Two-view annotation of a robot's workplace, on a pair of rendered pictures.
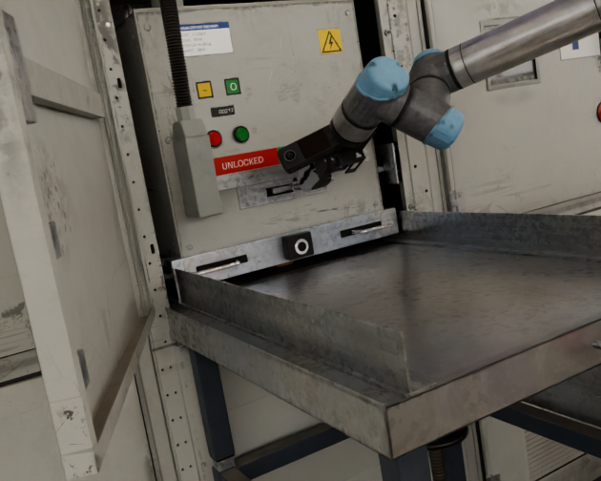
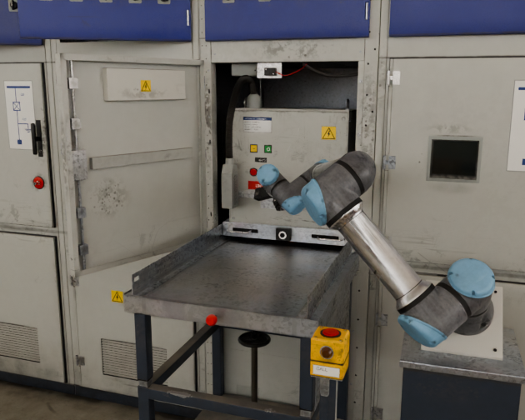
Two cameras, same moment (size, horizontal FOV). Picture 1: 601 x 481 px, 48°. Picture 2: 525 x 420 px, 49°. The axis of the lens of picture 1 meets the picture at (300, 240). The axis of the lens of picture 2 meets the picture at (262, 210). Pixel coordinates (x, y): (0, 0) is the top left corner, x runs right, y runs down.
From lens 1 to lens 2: 1.63 m
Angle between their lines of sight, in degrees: 46
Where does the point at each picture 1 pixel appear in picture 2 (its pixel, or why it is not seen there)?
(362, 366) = (145, 283)
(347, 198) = not seen: hidden behind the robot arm
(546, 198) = not seen: hidden behind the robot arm
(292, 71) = (302, 146)
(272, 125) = (285, 171)
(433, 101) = (286, 191)
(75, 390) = (72, 253)
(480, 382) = (159, 304)
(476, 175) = (404, 230)
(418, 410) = (134, 302)
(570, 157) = (500, 240)
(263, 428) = not seen: hidden behind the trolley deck
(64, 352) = (72, 243)
